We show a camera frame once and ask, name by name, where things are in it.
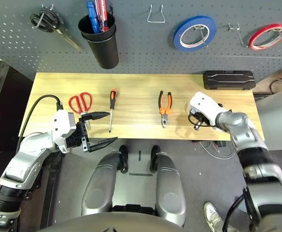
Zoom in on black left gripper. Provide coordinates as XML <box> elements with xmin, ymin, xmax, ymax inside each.
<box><xmin>66</xmin><ymin>111</ymin><xmax>119</xmax><ymax>153</ymax></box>

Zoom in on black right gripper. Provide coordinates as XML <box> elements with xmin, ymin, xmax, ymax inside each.
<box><xmin>190</xmin><ymin>110</ymin><xmax>211</xmax><ymax>131</ymax></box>

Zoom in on red handled scissors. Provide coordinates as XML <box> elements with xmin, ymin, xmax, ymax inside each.
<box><xmin>68</xmin><ymin>91</ymin><xmax>93</xmax><ymax>131</ymax></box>

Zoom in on orange black screwdriver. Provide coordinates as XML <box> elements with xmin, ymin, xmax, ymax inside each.
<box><xmin>108</xmin><ymin>89</ymin><xmax>118</xmax><ymax>133</ymax></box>

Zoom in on orange black pliers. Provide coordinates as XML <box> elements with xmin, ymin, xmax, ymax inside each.
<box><xmin>158</xmin><ymin>90</ymin><xmax>173</xmax><ymax>128</ymax></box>

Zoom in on grey metal pegboard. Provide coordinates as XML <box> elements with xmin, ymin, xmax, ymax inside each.
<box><xmin>0</xmin><ymin>0</ymin><xmax>282</xmax><ymax>83</ymax></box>

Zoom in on black robot left foot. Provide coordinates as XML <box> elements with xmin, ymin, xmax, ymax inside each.
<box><xmin>118</xmin><ymin>144</ymin><xmax>129</xmax><ymax>174</ymax></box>

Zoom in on black robot foot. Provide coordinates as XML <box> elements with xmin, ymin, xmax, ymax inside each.
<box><xmin>118</xmin><ymin>144</ymin><xmax>129</xmax><ymax>174</ymax></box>
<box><xmin>150</xmin><ymin>145</ymin><xmax>161</xmax><ymax>173</ymax></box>

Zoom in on black plastic tool case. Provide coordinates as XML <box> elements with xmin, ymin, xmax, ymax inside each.
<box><xmin>202</xmin><ymin>70</ymin><xmax>257</xmax><ymax>91</ymax></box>

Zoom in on silver robot left leg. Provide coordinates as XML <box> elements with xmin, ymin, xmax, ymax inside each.
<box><xmin>81</xmin><ymin>151</ymin><xmax>121</xmax><ymax>217</ymax></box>

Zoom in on silver robot leg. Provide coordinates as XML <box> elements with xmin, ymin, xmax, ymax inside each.
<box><xmin>81</xmin><ymin>151</ymin><xmax>121</xmax><ymax>217</ymax></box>
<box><xmin>155</xmin><ymin>152</ymin><xmax>187</xmax><ymax>227</ymax></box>

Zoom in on black robot right foot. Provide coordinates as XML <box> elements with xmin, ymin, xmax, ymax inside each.
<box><xmin>150</xmin><ymin>145</ymin><xmax>161</xmax><ymax>173</ymax></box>

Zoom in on silver robot right leg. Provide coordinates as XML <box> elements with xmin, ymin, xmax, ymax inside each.
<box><xmin>155</xmin><ymin>152</ymin><xmax>187</xmax><ymax>227</ymax></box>

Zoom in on black plastic cup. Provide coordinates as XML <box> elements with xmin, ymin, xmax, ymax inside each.
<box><xmin>80</xmin><ymin>31</ymin><xmax>120</xmax><ymax>70</ymax></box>
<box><xmin>77</xmin><ymin>12</ymin><xmax>117</xmax><ymax>42</ymax></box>

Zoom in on blue tape roll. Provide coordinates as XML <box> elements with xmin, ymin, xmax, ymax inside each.
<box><xmin>173</xmin><ymin>15</ymin><xmax>218</xmax><ymax>53</ymax></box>

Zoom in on double prong metal hook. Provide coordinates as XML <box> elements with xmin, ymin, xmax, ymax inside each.
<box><xmin>227</xmin><ymin>23</ymin><xmax>249</xmax><ymax>48</ymax></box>

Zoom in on grey robot torso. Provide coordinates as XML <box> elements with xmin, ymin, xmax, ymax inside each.
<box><xmin>38</xmin><ymin>204</ymin><xmax>187</xmax><ymax>232</ymax></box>

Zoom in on white worn sneaker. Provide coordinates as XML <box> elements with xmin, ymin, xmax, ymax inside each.
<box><xmin>203</xmin><ymin>202</ymin><xmax>225</xmax><ymax>232</ymax></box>

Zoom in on red tape roll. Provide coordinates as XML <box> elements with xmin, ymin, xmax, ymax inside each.
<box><xmin>248</xmin><ymin>23</ymin><xmax>282</xmax><ymax>51</ymax></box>

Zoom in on metal scissors peg hook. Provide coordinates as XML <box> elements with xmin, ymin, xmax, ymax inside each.
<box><xmin>36</xmin><ymin>4</ymin><xmax>55</xmax><ymax>29</ymax></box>

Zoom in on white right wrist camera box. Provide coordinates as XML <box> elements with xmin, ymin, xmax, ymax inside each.
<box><xmin>188</xmin><ymin>91</ymin><xmax>228</xmax><ymax>126</ymax></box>

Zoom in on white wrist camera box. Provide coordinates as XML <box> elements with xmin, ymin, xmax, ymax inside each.
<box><xmin>51</xmin><ymin>109</ymin><xmax>78</xmax><ymax>154</ymax></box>
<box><xmin>188</xmin><ymin>91</ymin><xmax>228</xmax><ymax>126</ymax></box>

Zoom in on tangled thin wires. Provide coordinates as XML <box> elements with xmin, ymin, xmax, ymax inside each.
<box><xmin>198</xmin><ymin>141</ymin><xmax>238</xmax><ymax>160</ymax></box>

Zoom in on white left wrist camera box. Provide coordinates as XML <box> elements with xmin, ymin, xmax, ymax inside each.
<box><xmin>51</xmin><ymin>109</ymin><xmax>78</xmax><ymax>154</ymax></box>

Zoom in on black left camera cable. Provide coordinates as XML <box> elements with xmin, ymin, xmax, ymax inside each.
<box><xmin>17</xmin><ymin>94</ymin><xmax>64</xmax><ymax>145</ymax></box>

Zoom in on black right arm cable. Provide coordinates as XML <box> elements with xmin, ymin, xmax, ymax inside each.
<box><xmin>222</xmin><ymin>193</ymin><xmax>247</xmax><ymax>232</ymax></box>

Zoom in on black handled scissors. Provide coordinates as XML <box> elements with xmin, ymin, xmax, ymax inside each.
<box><xmin>29</xmin><ymin>4</ymin><xmax>84</xmax><ymax>52</ymax></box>

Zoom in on wire loop pliers holder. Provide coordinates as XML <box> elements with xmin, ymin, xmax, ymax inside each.
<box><xmin>147</xmin><ymin>4</ymin><xmax>166</xmax><ymax>24</ymax></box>

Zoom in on blue handled screwdriver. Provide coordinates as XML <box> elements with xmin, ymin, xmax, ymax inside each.
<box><xmin>86</xmin><ymin>1</ymin><xmax>100</xmax><ymax>34</ymax></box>

